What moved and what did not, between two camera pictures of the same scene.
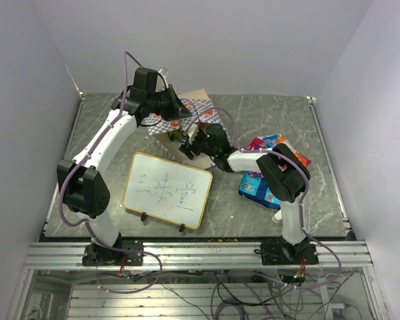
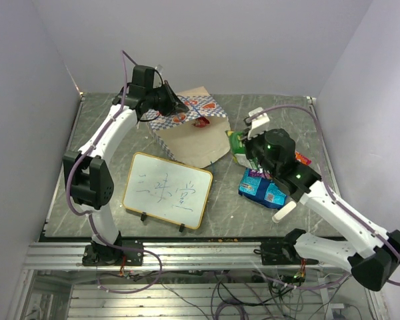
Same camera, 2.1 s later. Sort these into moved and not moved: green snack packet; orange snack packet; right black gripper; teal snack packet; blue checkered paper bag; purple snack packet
Moved: right black gripper; green snack packet
Not moved: orange snack packet; blue checkered paper bag; purple snack packet; teal snack packet
